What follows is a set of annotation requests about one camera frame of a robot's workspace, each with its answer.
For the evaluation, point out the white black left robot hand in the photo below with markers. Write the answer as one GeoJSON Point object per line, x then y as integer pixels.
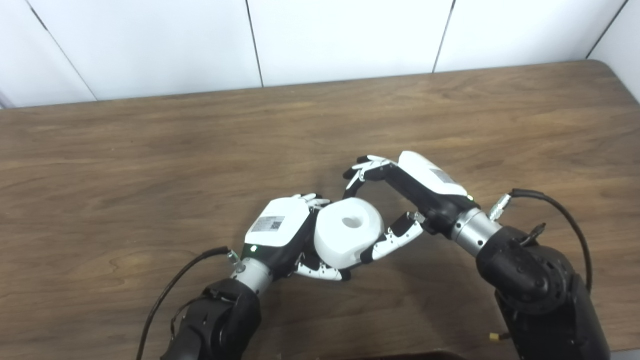
{"type": "Point", "coordinates": [277, 225]}

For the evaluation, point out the white block with holes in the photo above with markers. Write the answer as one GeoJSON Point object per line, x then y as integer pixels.
{"type": "Point", "coordinates": [340, 240]}

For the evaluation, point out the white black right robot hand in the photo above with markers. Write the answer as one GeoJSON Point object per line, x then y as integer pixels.
{"type": "Point", "coordinates": [430, 185]}

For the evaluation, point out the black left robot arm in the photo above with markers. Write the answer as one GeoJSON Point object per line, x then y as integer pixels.
{"type": "Point", "coordinates": [220, 320]}

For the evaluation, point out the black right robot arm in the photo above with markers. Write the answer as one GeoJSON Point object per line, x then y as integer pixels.
{"type": "Point", "coordinates": [540, 290]}

